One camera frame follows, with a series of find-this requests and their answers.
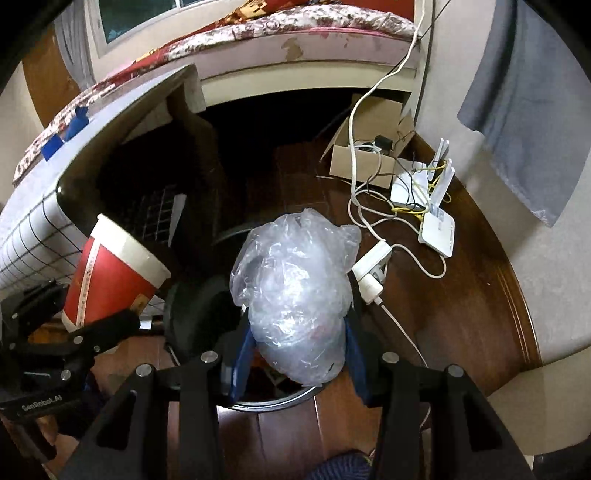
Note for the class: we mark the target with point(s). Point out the red paper cup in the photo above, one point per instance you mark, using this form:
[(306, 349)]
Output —
[(111, 281)]

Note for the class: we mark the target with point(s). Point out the bed with floral sheet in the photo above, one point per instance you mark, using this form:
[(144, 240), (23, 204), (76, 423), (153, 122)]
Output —
[(300, 41)]

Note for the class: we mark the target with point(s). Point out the window with white frame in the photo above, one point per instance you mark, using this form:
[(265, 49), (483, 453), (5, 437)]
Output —
[(138, 18)]

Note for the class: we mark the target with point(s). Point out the clear plastic bag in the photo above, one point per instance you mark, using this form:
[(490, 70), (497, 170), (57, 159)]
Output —
[(291, 286)]

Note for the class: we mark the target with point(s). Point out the red printed blanket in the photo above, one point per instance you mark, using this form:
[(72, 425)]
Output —
[(249, 9)]

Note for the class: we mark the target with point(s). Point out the black power adapter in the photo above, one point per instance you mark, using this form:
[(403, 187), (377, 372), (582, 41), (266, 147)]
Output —
[(383, 143)]

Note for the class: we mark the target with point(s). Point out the blue knitted cloth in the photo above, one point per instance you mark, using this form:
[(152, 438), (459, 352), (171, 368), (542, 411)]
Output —
[(341, 468)]

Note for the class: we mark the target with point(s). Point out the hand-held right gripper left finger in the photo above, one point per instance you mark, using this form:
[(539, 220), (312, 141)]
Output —
[(240, 369)]

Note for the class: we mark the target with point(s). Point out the grey curtain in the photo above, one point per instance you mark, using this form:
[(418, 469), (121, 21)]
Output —
[(76, 46), (531, 101)]

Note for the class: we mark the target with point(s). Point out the white router with antennas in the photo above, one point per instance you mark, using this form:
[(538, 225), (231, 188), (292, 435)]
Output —
[(406, 191)]

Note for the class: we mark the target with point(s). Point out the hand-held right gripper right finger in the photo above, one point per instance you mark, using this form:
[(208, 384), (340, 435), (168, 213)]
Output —
[(358, 369)]

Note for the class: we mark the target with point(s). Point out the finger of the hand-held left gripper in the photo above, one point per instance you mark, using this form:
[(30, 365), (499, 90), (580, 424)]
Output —
[(37, 300), (101, 330)]

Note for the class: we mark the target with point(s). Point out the cardboard box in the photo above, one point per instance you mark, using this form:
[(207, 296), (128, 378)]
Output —
[(360, 166)]

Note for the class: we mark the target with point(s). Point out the white charger plug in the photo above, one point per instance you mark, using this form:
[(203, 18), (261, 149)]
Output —
[(371, 288)]

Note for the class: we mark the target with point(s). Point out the black trash bin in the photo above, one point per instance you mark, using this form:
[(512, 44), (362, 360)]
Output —
[(198, 300)]

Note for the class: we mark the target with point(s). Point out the white checked mattress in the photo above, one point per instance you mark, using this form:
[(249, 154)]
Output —
[(32, 217)]

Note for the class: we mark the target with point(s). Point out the flat white router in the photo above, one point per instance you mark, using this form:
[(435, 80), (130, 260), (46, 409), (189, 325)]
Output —
[(437, 230)]

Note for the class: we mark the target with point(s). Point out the white power strip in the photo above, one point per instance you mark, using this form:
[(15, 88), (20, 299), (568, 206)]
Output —
[(374, 256)]

